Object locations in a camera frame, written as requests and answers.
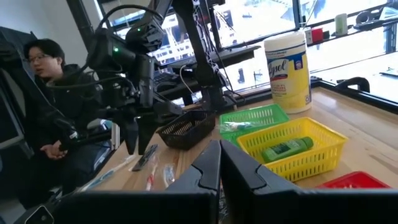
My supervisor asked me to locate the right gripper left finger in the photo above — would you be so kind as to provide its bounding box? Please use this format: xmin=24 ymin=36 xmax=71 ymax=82
xmin=165 ymin=140 xmax=222 ymax=192

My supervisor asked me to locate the pale green cup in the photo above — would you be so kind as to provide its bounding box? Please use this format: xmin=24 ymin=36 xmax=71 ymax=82
xmin=335 ymin=12 xmax=349 ymax=36

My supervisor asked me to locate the yellow plastic basket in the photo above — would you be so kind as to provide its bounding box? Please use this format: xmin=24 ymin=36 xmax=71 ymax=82
xmin=236 ymin=116 xmax=349 ymax=183

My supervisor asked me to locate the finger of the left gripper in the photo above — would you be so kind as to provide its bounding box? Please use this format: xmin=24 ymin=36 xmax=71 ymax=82
xmin=119 ymin=119 xmax=139 ymax=156
xmin=138 ymin=118 xmax=157 ymax=156

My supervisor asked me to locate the black frame handle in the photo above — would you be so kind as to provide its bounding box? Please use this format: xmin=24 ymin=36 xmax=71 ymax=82
xmin=336 ymin=77 xmax=371 ymax=94

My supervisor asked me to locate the black plastic basket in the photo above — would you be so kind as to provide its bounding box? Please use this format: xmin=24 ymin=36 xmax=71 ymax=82
xmin=155 ymin=110 xmax=217 ymax=151

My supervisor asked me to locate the black tape roll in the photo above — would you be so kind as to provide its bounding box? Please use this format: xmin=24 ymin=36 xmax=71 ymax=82
xmin=355 ymin=10 xmax=374 ymax=25

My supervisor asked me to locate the silver aluminium bar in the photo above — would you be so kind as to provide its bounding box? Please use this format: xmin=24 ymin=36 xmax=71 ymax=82
xmin=111 ymin=123 xmax=121 ymax=150

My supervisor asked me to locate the black table-level camera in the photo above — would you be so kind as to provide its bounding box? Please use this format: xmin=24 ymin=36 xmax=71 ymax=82
xmin=14 ymin=203 xmax=57 ymax=224

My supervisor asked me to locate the red toothbrush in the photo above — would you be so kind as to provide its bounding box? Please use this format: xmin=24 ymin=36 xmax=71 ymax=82
xmin=144 ymin=161 xmax=159 ymax=192

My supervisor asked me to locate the yellow Lysol wipes canister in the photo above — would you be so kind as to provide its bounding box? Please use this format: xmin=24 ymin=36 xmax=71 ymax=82
xmin=263 ymin=30 xmax=313 ymax=114

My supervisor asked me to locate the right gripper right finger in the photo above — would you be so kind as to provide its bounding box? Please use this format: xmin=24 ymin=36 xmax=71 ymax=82
xmin=220 ymin=139 xmax=304 ymax=192

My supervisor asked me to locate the green travel shampoo bottle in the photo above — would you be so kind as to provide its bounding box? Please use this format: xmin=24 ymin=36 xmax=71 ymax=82
xmin=260 ymin=136 xmax=315 ymax=164

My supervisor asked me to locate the person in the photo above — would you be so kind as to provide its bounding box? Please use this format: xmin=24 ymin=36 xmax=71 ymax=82
xmin=18 ymin=38 xmax=114 ymax=208

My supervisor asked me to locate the green plastic basket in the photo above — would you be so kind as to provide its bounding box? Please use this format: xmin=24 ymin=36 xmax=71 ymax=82
xmin=219 ymin=103 xmax=291 ymax=147

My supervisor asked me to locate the red plastic basket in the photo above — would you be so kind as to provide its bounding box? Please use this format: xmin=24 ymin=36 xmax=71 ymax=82
xmin=315 ymin=170 xmax=392 ymax=190

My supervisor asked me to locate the small red box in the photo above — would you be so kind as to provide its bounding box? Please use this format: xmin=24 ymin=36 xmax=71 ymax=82
xmin=312 ymin=27 xmax=325 ymax=44

